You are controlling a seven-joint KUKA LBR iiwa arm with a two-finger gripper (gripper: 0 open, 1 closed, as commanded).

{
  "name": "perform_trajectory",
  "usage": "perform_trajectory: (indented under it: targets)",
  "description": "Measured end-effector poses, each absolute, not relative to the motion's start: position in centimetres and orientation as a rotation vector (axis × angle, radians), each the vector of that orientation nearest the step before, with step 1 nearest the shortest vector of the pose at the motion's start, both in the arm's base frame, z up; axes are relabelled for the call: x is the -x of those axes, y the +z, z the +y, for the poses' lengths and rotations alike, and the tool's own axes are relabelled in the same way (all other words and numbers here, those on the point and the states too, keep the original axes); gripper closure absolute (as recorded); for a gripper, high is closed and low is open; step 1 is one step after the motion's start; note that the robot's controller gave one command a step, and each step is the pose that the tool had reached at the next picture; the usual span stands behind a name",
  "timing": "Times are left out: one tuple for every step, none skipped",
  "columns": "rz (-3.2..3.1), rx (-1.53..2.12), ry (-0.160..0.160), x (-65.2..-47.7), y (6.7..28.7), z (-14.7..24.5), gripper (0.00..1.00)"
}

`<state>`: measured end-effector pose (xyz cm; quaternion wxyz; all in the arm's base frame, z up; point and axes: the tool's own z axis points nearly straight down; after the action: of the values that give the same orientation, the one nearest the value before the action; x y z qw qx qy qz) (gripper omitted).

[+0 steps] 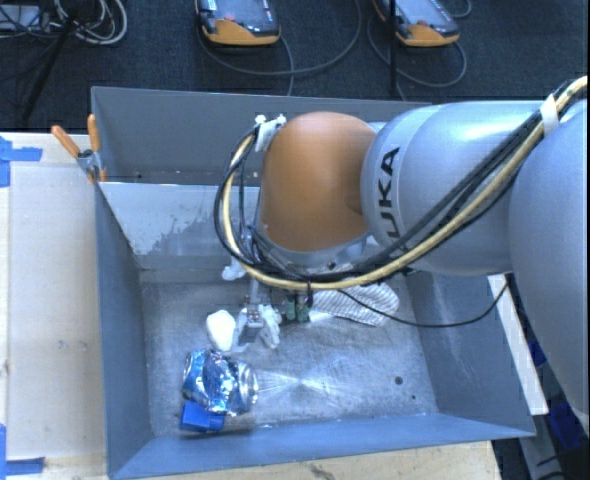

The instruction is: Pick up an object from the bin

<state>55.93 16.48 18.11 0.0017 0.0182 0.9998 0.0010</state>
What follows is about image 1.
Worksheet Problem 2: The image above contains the crushed blue and silver can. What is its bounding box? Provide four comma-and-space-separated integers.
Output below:
181, 347, 260, 418

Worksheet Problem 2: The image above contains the white striped cloth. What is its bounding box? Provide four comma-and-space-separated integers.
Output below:
308, 279, 401, 328

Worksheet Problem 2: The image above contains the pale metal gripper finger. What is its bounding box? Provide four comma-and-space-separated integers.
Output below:
256, 305, 283, 350
231, 308, 258, 353

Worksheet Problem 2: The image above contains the grey metal bin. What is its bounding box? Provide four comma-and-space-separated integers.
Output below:
89, 86, 539, 480

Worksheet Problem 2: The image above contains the white egg-shaped object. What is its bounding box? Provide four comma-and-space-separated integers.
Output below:
205, 309, 239, 352

